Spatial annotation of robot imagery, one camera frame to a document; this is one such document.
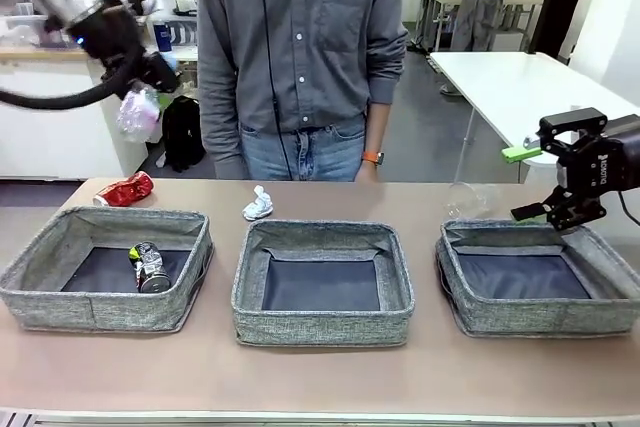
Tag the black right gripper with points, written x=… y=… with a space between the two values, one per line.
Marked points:
x=620 y=157

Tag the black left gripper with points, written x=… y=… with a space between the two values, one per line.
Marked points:
x=110 y=32

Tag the clear plastic water bottle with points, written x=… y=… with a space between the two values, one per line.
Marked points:
x=137 y=117

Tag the crushed black silver can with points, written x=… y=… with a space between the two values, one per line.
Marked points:
x=150 y=272

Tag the person right forearm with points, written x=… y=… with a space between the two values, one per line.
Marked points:
x=217 y=137

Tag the person left forearm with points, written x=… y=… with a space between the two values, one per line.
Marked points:
x=380 y=127

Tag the person left hand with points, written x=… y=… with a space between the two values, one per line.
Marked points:
x=370 y=173

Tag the blue canister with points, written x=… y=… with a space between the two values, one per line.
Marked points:
x=162 y=39

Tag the white desk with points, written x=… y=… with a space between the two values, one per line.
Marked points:
x=185 y=53

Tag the black backpack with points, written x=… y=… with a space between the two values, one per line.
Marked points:
x=184 y=132

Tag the white paper roll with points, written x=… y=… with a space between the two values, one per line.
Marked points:
x=164 y=2

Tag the white table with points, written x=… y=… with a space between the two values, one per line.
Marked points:
x=500 y=77

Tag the crushed red soda can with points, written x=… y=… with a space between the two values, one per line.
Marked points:
x=127 y=189

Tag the dark shoe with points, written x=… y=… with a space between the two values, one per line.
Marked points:
x=450 y=90

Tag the person in grey shirt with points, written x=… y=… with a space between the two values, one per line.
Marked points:
x=300 y=47

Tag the grey fabric basket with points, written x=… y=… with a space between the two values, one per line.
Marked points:
x=320 y=329
x=540 y=319
x=130 y=314

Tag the orange wristwatch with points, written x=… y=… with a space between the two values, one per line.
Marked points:
x=374 y=157

